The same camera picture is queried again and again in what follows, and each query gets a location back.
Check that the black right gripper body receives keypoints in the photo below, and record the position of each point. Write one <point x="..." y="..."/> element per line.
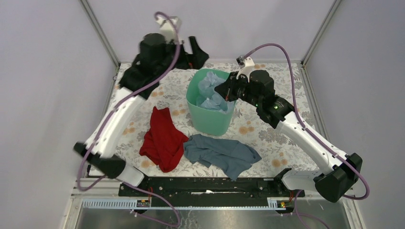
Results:
<point x="237" y="88"/>

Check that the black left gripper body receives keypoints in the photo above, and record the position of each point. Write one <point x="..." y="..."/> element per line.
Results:
<point x="190" y="61"/>

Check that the light blue plastic trash bag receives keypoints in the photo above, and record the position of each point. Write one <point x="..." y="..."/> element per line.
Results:
<point x="208" y="98"/>

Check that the green plastic trash bin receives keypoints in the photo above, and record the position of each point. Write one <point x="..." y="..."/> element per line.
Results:
<point x="204" y="120"/>

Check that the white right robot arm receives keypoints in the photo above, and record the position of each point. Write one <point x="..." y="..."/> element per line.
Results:
<point x="338" y="171"/>

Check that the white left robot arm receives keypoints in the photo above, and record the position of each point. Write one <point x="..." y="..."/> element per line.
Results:
<point x="156" y="58"/>

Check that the grey-blue cloth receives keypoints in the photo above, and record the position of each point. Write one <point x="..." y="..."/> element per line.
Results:
<point x="231" y="156"/>

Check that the red cloth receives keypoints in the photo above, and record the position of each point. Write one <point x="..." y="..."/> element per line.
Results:
<point x="163" y="143"/>

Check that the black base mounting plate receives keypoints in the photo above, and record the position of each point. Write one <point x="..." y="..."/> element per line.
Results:
<point x="217" y="191"/>

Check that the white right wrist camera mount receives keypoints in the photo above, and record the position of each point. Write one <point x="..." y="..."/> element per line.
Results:
<point x="247" y="65"/>

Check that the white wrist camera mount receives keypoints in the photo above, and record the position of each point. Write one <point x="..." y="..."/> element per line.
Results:
<point x="247" y="65"/>
<point x="168" y="31"/>

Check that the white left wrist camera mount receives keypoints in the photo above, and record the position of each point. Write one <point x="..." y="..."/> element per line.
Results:
<point x="168" y="31"/>

